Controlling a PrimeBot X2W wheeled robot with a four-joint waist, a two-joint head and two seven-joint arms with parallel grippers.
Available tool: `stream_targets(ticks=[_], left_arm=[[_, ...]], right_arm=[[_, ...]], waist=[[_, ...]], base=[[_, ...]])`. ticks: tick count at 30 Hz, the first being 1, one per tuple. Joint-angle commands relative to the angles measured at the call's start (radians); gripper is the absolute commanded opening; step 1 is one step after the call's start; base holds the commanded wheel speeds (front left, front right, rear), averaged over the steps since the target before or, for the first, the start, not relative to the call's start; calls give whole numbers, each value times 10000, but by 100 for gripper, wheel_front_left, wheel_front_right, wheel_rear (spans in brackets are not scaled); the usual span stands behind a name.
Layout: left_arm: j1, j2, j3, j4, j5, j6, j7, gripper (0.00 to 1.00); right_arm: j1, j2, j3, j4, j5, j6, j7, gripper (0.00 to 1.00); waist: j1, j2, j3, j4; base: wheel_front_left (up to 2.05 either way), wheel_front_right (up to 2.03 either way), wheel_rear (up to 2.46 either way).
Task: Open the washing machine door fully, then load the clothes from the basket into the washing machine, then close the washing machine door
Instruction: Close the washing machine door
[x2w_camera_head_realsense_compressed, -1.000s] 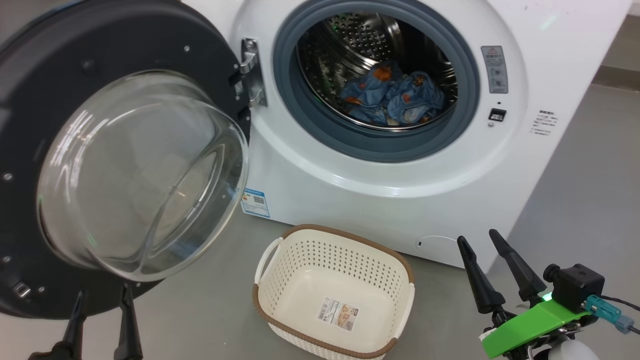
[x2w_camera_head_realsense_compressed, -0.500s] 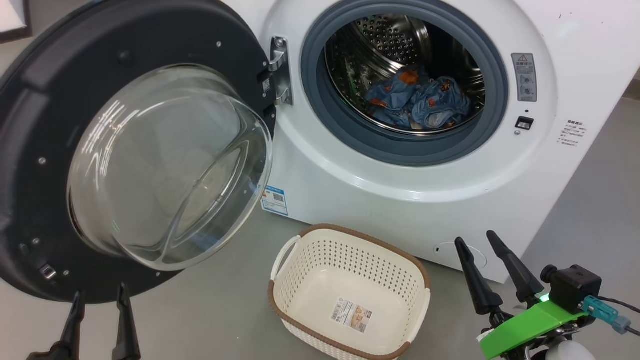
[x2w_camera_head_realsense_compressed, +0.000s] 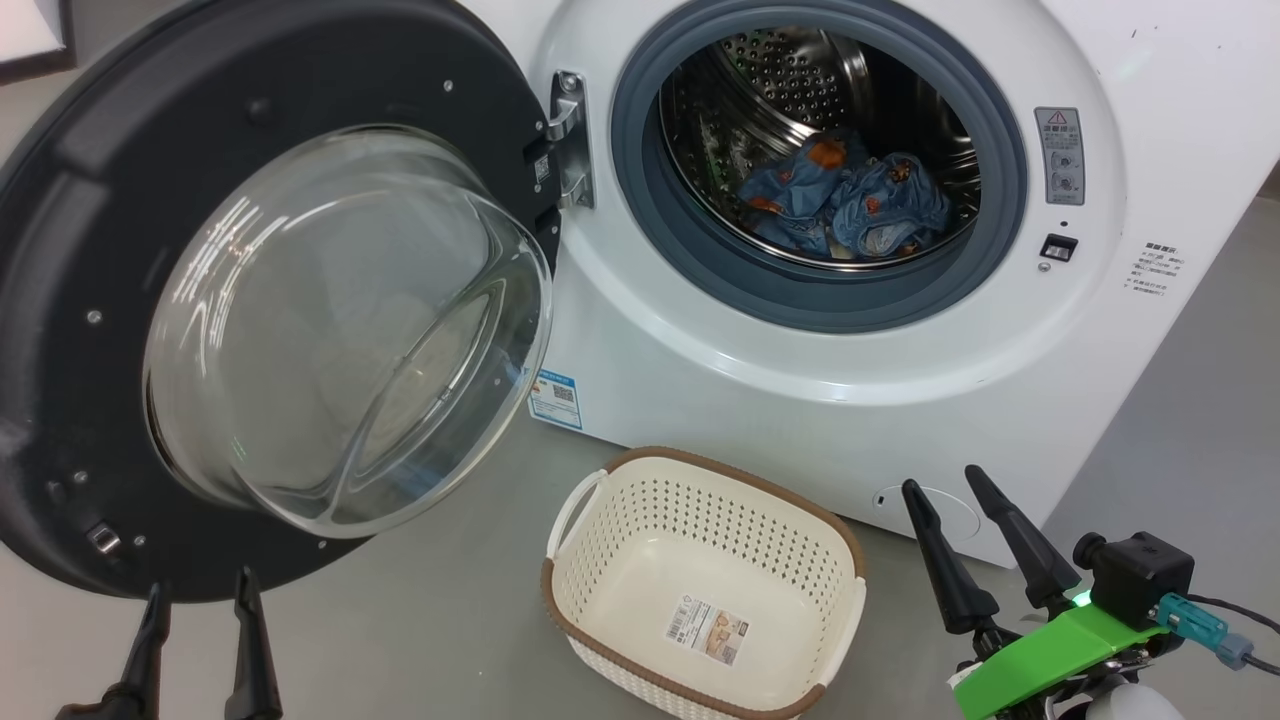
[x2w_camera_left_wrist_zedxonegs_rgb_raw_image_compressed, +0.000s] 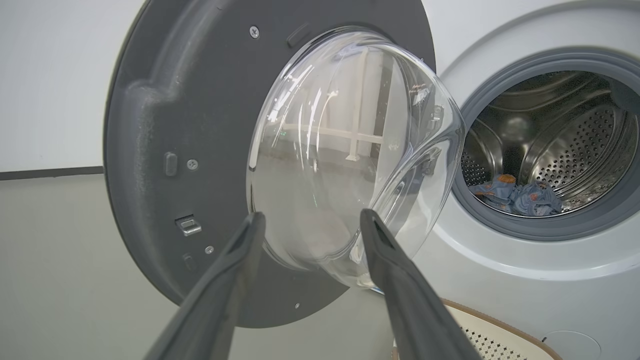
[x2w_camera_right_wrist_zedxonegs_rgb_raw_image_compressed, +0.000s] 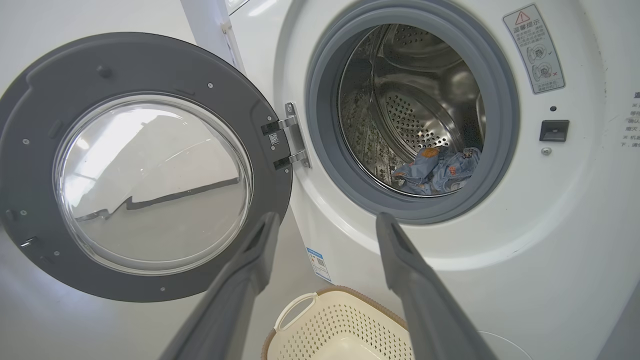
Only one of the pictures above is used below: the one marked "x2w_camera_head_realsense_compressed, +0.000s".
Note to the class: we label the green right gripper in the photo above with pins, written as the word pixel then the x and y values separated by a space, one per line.
pixel 1040 660

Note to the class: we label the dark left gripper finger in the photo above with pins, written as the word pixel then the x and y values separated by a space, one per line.
pixel 140 670
pixel 252 670

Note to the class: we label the black round glass washer door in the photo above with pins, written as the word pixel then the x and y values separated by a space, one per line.
pixel 90 220

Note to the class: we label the black door latch socket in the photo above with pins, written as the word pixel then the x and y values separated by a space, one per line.
pixel 1059 247

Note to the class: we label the white front-load washing machine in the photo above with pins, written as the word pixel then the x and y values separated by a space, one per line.
pixel 700 370

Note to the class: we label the grey rubber door gasket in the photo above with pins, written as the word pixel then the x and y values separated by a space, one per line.
pixel 640 200

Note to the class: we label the stainless steel washing machine drum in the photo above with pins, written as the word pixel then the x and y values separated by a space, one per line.
pixel 760 90

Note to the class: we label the metal door hinge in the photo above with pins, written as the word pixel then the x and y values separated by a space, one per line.
pixel 570 140

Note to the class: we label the round white filter cover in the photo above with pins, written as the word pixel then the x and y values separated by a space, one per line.
pixel 950 515

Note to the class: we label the paper basket label sticker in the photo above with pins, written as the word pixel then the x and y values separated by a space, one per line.
pixel 706 630

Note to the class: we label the cream perforated laundry basket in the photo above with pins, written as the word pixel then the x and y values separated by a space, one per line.
pixel 700 540

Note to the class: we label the blue energy label sticker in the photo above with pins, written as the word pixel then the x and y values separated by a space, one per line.
pixel 555 400

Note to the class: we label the grey warning sticker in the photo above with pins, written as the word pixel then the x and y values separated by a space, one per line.
pixel 1060 155

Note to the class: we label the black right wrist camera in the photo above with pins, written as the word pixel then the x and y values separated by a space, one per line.
pixel 1140 575

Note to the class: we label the teal right camera connector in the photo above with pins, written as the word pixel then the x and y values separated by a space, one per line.
pixel 1195 620

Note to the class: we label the white board dark frame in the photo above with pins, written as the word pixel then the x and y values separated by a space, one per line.
pixel 30 30

